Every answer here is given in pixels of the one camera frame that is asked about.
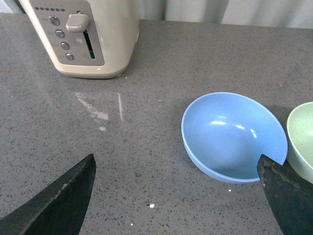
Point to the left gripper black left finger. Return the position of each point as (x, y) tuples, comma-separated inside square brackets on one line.
[(59, 209)]

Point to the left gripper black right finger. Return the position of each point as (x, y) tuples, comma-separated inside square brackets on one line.
[(289, 196)]

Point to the green plastic bowl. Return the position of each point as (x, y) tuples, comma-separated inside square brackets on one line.
[(300, 137)]

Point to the blue plastic bowl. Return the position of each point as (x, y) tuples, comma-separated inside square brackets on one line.
[(225, 134)]

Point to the cream two-slot toaster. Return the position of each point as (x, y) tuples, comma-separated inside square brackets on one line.
[(86, 38)]

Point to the white pleated curtain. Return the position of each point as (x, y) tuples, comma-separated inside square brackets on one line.
[(270, 13)]

